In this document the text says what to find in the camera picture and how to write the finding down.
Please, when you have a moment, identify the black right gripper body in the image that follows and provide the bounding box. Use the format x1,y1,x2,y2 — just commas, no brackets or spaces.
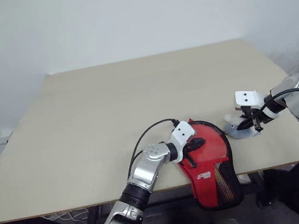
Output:
240,102,270,135

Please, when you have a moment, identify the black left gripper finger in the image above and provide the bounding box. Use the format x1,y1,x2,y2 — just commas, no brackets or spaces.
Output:
191,141,207,151
190,136,207,146

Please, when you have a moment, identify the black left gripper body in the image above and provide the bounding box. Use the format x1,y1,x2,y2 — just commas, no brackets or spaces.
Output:
180,139,200,169

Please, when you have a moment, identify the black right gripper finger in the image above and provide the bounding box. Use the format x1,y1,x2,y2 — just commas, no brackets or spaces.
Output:
237,123,255,132
239,118,255,128

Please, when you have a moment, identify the pale grey plastic piece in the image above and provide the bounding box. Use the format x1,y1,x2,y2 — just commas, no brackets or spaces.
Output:
222,109,261,142

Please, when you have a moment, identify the black and red paddle case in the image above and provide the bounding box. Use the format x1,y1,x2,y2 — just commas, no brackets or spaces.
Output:
170,111,245,216

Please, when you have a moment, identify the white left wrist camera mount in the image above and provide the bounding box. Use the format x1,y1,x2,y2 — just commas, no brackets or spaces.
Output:
165,118,201,164

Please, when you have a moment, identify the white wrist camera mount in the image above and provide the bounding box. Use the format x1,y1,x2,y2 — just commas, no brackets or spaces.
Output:
165,118,201,164
232,84,279,126

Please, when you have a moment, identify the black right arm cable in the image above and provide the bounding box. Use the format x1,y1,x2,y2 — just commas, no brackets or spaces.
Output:
252,87,299,122

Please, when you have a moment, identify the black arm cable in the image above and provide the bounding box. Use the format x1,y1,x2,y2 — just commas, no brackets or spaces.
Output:
120,117,188,180
252,87,299,122

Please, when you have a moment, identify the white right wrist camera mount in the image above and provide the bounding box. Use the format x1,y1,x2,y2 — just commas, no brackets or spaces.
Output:
232,84,279,126

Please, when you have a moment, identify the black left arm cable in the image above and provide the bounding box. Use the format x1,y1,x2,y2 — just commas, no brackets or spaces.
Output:
120,117,188,180

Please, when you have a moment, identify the black metal table frame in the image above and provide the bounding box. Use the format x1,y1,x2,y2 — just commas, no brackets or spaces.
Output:
0,162,299,224

